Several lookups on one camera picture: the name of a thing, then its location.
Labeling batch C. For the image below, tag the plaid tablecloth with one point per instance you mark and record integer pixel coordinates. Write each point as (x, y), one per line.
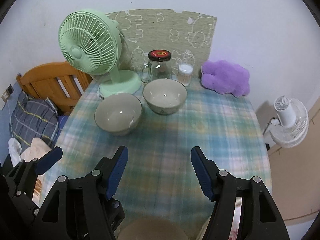
(159, 179)

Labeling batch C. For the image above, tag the white standing fan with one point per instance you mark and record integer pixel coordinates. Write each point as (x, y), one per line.
(291, 126)

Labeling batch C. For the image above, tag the beige cabinet door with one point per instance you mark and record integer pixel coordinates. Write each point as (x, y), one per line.
(295, 175)

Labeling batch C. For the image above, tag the green cartoon wall mat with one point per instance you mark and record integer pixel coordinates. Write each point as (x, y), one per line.
(187, 35)

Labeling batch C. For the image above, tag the wall power outlet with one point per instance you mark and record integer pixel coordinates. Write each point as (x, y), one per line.
(7, 93)

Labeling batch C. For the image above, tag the glass jar with black lid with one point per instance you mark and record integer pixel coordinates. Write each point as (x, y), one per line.
(157, 67)

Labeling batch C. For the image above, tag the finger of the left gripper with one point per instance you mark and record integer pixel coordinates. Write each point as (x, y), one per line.
(48, 160)
(115, 215)

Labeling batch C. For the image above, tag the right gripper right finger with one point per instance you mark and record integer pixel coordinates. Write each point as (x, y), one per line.
(259, 218)

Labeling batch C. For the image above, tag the blue plaid pillow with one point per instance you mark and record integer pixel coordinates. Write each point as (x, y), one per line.
(34, 118)

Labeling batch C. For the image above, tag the purple plush toy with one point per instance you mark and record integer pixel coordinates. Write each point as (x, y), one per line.
(225, 78)

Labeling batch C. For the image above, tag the cotton swab container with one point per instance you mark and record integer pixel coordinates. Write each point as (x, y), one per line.
(184, 75)

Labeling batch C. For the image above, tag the green desk fan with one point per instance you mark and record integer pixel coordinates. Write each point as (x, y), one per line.
(92, 43)

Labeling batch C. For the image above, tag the white cloth on bed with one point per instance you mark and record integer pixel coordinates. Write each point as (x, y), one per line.
(37, 150)

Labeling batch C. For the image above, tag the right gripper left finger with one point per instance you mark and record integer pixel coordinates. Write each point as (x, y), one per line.
(76, 208)

